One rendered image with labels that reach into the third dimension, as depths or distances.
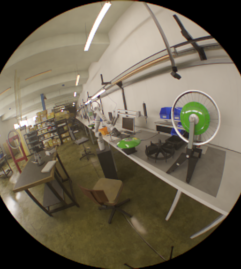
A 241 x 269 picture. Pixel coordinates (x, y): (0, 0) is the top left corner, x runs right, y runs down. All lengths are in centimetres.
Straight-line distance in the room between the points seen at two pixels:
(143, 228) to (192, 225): 73
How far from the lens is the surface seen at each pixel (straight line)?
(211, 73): 151
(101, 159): 166
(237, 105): 148
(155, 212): 170
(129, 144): 113
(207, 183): 93
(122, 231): 162
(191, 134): 92
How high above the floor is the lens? 156
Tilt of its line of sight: 18 degrees down
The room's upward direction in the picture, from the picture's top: 11 degrees counter-clockwise
